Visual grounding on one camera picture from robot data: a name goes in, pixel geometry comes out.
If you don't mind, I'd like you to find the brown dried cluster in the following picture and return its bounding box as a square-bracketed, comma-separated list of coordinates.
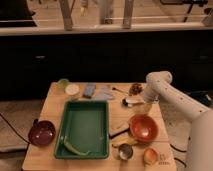
[129, 83, 143, 95]

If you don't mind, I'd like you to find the yellow banana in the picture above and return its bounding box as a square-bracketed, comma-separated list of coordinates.
[112, 139, 138, 148]

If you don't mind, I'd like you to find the dark red bowl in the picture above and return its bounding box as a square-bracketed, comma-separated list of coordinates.
[28, 120, 56, 147]

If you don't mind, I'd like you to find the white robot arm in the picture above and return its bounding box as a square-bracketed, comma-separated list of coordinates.
[141, 71, 213, 171]

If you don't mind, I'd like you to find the light blue cloth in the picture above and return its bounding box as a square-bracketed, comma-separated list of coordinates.
[94, 86, 115, 101]

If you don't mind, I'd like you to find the small metal spoon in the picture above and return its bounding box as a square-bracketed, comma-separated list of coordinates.
[112, 87, 129, 94]

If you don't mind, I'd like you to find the green cup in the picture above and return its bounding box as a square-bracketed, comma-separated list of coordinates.
[58, 78, 69, 91]

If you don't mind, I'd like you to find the green plastic tray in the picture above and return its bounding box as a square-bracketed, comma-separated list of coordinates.
[54, 101, 109, 160]

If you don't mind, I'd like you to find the small orange dish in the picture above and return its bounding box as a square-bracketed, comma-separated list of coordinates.
[143, 148, 158, 165]

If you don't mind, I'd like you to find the black cable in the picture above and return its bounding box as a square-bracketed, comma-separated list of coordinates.
[170, 143, 188, 154]

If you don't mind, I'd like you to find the wooden spatula black handle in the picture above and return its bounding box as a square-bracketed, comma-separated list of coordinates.
[109, 122, 129, 137]

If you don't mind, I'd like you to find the white round container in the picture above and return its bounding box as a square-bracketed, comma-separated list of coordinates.
[65, 84, 80, 99]

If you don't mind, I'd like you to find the orange red bowl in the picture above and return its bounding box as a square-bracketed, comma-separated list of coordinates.
[129, 115, 158, 142]

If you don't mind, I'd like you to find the small steel cup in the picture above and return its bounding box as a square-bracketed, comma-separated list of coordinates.
[118, 144, 133, 160]

